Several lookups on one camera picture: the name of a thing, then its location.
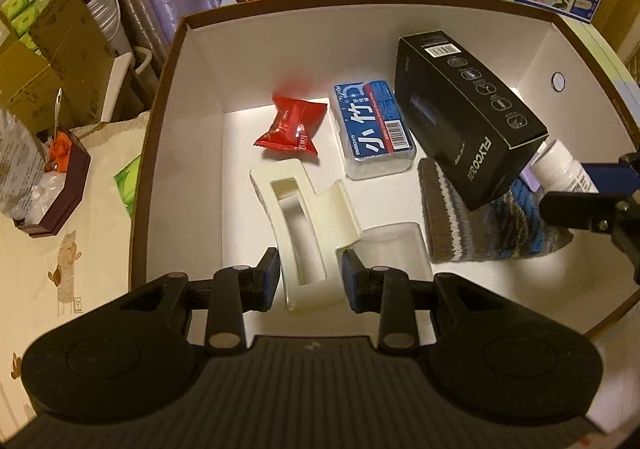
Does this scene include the metal spoon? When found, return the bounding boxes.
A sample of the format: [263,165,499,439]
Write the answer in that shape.
[50,89,63,137]

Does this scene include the stack of white bowls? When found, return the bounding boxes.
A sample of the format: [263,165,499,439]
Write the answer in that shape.
[80,0,133,54]

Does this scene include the green tissue packs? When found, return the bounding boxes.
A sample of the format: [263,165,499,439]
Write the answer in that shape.
[0,0,66,50]

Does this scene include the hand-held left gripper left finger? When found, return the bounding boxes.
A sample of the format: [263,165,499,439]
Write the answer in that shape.
[113,246,281,357]

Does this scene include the white bottle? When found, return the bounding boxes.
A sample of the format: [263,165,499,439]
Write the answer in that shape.
[530,139,599,194]

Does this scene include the clear plastic bag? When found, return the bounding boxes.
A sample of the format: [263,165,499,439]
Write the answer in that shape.
[0,106,56,220]

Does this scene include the brown cardboard box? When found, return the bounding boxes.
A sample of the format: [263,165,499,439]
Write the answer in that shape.
[0,0,136,134]

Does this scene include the dark octagonal box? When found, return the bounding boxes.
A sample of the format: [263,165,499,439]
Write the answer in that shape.
[12,126,92,239]

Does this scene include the black product box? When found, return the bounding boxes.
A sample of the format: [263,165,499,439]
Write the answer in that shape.
[394,30,549,210]

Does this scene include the purple tube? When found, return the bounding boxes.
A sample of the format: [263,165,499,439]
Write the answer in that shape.
[517,168,543,192]

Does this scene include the cream printed tablecloth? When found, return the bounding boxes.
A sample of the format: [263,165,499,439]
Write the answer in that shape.
[0,111,151,430]

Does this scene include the clear plastic container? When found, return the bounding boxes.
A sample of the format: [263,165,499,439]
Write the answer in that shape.
[357,222,433,285]

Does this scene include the white plastic holder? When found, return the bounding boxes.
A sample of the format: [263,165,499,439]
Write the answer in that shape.
[249,160,363,312]

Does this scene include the striped knitted cloth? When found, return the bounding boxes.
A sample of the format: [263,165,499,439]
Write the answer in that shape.
[416,158,574,264]

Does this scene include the white cardboard storage box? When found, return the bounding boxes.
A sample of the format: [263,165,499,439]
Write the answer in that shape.
[127,0,640,342]

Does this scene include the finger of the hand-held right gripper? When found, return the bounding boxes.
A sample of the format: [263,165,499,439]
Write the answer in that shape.
[582,153,640,196]
[538,191,640,236]

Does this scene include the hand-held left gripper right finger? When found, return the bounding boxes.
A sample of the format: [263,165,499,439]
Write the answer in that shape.
[341,249,506,356]

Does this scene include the blue dental floss box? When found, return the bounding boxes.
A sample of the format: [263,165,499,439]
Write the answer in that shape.
[328,78,417,180]

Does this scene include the green packet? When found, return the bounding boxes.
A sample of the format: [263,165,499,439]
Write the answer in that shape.
[114,154,143,217]

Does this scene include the red snack packet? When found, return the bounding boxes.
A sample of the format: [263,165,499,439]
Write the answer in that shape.
[253,96,328,157]

